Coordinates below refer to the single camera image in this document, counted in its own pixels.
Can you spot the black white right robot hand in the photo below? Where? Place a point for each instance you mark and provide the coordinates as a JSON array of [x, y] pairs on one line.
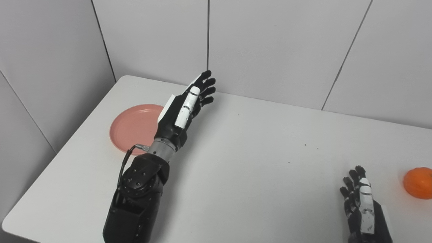
[[369, 222]]

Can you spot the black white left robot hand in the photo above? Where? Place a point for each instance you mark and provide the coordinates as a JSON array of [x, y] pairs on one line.
[[170, 126]]

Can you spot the pink round plate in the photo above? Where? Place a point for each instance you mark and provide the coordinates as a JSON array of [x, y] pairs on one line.
[[133, 130]]

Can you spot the orange fruit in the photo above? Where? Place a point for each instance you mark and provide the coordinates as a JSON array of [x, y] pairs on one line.
[[419, 184]]

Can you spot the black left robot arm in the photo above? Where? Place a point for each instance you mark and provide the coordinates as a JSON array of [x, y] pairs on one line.
[[138, 199]]

